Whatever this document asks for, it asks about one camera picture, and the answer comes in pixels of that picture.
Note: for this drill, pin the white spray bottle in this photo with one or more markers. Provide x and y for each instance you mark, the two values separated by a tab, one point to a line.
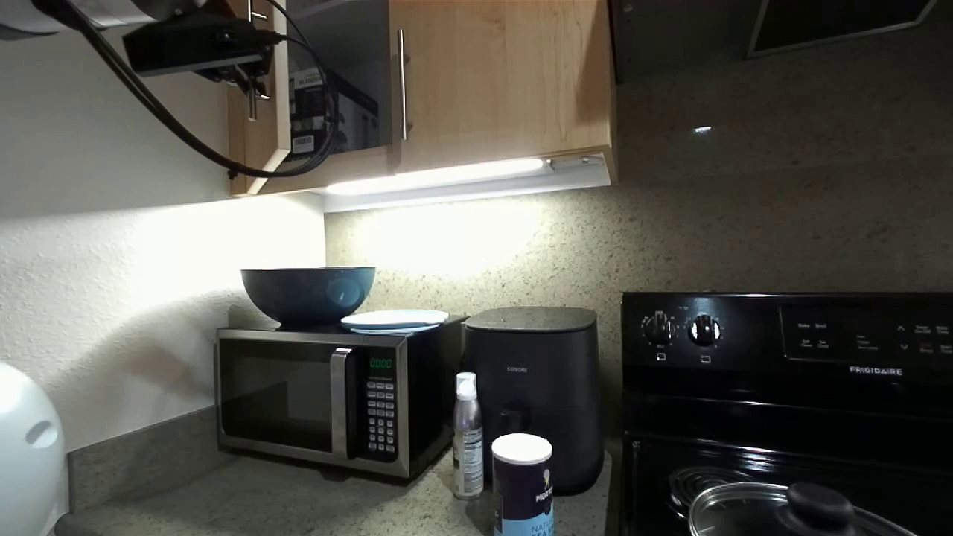
468	439

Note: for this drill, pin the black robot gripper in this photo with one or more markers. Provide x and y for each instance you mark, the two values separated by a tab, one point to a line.
205	43

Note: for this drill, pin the black range hood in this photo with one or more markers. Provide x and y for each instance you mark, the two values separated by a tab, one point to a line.
657	35

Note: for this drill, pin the stainless black microwave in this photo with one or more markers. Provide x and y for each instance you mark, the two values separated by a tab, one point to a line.
365	403

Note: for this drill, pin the light blue plate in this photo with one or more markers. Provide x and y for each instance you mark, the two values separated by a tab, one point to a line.
395	318

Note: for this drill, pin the black air fryer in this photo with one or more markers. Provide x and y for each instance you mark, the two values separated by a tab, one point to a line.
537	370

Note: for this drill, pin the wooden cabinet door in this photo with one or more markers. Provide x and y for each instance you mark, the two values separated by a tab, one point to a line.
260	131
505	79

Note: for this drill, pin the large blue bowl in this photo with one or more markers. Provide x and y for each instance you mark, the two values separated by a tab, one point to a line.
309	296

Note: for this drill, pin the under cabinet light strip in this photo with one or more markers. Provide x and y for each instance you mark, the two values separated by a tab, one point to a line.
437	177

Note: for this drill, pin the black pan with lid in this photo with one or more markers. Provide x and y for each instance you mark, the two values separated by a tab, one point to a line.
785	510

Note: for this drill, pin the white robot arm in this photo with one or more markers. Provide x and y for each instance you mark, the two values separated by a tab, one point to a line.
56	15

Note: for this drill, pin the door metal handle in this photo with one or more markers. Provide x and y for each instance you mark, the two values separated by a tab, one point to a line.
254	70
404	83

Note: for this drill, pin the white lidded blue canister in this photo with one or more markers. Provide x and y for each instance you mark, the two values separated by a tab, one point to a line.
522	484

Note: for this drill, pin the black box in cabinet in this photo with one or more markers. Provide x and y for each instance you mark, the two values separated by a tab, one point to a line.
331	108

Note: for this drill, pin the black electric stove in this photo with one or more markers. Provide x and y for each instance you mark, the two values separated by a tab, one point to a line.
837	388

